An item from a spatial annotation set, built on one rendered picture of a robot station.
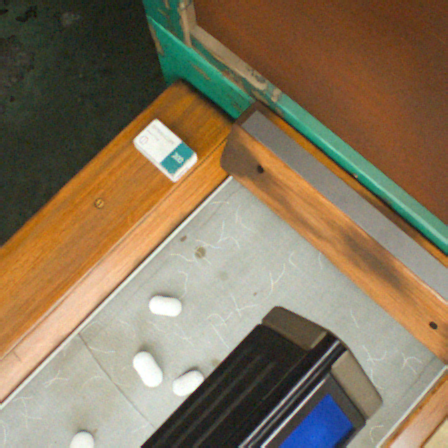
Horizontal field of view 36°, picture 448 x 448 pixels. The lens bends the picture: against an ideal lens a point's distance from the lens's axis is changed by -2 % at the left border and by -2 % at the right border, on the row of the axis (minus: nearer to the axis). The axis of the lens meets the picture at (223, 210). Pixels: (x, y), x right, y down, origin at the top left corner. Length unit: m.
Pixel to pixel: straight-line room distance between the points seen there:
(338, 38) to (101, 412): 0.43
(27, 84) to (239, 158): 1.14
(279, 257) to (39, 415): 0.29
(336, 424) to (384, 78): 0.25
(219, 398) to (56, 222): 0.42
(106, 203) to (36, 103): 1.00
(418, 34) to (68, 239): 0.43
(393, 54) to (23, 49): 1.42
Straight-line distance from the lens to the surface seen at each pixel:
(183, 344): 0.71
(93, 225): 0.73
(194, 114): 0.76
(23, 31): 1.84
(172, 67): 0.80
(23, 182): 1.64
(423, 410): 0.69
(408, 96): 0.49
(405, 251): 0.61
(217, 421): 0.34
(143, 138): 0.73
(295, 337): 0.35
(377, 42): 0.47
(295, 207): 0.64
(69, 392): 0.73
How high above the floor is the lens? 1.44
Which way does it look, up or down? 71 degrees down
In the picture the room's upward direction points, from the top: 12 degrees counter-clockwise
